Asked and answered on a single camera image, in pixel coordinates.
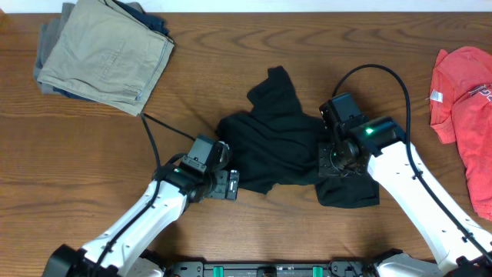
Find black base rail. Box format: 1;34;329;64
165;259;377;277

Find khaki folded trousers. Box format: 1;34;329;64
37;0;174;116

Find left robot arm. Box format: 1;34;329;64
43;137;239;277

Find red printed t-shirt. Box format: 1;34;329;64
430;46;491;220

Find black t-shirt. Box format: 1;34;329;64
215;66;380;209

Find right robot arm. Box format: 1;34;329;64
324;115;491;276

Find right black cable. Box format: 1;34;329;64
331;63;492;266

